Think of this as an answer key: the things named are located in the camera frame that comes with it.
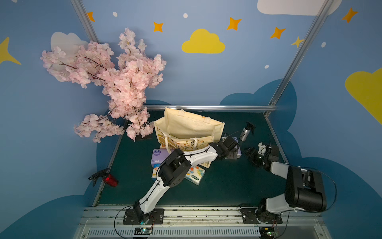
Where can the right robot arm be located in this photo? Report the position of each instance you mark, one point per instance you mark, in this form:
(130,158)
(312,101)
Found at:
(304,190)

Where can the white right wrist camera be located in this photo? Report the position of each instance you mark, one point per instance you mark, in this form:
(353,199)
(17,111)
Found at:
(262,148)

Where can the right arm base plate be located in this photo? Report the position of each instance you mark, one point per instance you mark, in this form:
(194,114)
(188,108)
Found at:
(256,216)

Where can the blue orange tissue pack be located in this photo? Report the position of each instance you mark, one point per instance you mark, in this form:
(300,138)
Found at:
(154,172)

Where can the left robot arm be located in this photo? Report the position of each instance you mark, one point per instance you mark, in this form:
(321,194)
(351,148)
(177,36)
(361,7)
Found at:
(173,170)

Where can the right green circuit board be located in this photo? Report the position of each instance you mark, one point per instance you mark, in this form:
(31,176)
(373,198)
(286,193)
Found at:
(267,233)

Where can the purple tissue pack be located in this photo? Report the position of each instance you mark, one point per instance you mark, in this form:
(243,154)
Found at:
(233,148)
(159,156)

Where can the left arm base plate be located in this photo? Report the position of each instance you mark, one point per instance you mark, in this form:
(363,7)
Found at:
(133,217)

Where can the left green circuit board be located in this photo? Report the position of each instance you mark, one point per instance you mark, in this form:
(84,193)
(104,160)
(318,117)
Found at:
(143,231)

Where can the aluminium mounting rail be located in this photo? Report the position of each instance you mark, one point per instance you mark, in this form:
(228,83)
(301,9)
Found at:
(197,222)

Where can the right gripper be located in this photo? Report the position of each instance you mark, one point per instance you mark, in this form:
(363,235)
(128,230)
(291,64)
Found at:
(255,155)

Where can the silver spray bottle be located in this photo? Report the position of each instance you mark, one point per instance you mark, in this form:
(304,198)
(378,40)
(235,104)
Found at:
(248,129)

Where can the pink cherry blossom tree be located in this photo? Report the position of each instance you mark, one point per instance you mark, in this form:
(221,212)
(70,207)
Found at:
(124,83)

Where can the green circuit board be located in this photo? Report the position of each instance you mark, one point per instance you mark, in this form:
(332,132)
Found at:
(143,231)
(267,233)

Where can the cream canvas tote bag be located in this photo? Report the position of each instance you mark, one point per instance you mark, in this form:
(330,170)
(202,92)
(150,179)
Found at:
(196,138)

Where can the white green elephant tissue pack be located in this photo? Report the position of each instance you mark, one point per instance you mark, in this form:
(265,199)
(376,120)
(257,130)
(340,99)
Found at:
(195,175)

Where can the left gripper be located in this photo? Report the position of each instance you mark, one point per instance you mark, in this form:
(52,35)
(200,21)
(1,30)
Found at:
(231,144)

